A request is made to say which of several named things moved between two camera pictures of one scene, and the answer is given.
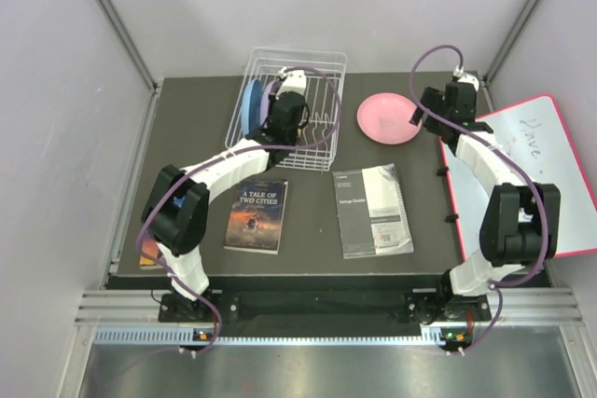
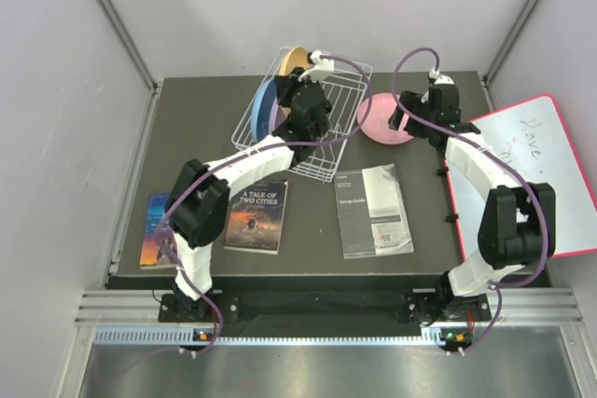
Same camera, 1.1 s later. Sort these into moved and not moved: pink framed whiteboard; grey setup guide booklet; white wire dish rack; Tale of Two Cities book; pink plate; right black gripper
Moved: white wire dish rack; right black gripper
Not moved: Tale of Two Cities book; pink framed whiteboard; grey setup guide booklet; pink plate
